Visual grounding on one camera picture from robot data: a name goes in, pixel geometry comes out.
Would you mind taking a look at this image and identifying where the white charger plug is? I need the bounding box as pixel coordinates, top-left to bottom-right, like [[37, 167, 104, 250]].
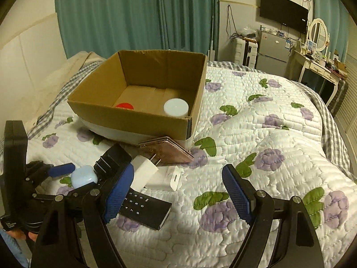
[[131, 154, 161, 192]]

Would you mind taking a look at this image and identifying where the light blue earbud case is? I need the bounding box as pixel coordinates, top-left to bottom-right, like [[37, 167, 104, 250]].
[[71, 165, 98, 189]]

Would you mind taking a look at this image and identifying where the black remote control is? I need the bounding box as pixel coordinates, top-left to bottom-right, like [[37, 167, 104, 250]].
[[119, 188, 172, 230]]

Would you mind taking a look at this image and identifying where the pink wallet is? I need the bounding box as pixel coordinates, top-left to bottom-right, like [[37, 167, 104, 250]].
[[139, 136, 194, 165]]

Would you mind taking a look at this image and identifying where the red lid white jar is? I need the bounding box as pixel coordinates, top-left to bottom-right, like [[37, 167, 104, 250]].
[[115, 102, 134, 110]]

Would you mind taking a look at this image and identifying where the white cylindrical bottle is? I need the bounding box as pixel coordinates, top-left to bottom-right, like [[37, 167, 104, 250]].
[[163, 98, 189, 117]]

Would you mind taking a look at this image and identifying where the person left hand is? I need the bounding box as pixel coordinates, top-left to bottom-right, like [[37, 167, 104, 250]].
[[8, 229, 37, 242]]

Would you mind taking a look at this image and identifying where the white small adapter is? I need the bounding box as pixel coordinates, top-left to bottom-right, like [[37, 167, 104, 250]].
[[145, 166, 183, 192]]

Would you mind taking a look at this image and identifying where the floral white quilt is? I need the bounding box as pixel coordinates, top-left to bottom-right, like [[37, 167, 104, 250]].
[[25, 61, 357, 268]]

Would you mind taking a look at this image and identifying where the brown cardboard box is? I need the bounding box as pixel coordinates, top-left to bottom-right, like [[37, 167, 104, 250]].
[[68, 50, 207, 148]]

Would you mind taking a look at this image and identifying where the beige pillow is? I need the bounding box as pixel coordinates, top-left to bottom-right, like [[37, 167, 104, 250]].
[[12, 51, 105, 131]]

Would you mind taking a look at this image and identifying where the white louvered wardrobe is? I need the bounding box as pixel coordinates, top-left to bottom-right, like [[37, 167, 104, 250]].
[[333, 44, 357, 151]]

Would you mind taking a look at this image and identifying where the white suitcase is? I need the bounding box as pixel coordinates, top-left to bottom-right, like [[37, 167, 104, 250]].
[[233, 38, 258, 68]]

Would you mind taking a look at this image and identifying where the white floor mop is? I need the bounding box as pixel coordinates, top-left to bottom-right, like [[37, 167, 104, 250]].
[[208, 0, 215, 61]]

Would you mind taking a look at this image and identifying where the silver mini fridge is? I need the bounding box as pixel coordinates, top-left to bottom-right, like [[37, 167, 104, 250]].
[[255, 31, 291, 77]]

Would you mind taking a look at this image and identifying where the green curtain left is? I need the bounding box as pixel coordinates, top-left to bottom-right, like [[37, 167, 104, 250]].
[[54, 0, 219, 58]]

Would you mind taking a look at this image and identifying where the green curtain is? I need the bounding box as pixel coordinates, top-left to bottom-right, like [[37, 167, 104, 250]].
[[54, 0, 219, 58], [313, 0, 350, 62]]

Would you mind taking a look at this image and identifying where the white dressing table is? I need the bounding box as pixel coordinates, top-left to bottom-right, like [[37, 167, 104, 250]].
[[286, 50, 341, 107]]

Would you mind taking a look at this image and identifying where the oval vanity mirror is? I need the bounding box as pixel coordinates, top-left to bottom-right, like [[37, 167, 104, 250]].
[[307, 18, 330, 52]]

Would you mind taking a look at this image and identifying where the green curtain right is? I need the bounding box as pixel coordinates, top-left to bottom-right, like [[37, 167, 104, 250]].
[[313, 0, 350, 62]]

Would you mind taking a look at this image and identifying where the black wall television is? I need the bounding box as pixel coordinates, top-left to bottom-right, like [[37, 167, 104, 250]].
[[259, 0, 309, 34]]

